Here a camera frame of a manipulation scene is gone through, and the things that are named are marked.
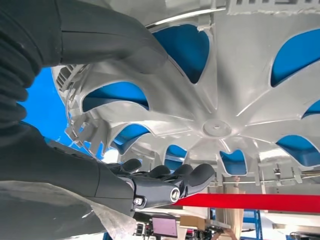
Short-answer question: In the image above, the small display screen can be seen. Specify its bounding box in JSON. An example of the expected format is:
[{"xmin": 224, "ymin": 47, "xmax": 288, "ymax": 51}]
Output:
[{"xmin": 152, "ymin": 216, "xmax": 178, "ymax": 239}]

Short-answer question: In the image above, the red barrier belt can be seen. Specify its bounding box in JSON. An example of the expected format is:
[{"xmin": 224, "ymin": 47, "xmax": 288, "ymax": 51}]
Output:
[{"xmin": 172, "ymin": 193, "xmax": 320, "ymax": 214}]

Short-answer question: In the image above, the brown cardboard box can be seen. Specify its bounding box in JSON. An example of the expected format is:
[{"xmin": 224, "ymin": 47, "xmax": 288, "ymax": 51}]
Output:
[{"xmin": 179, "ymin": 215, "xmax": 208, "ymax": 231}]

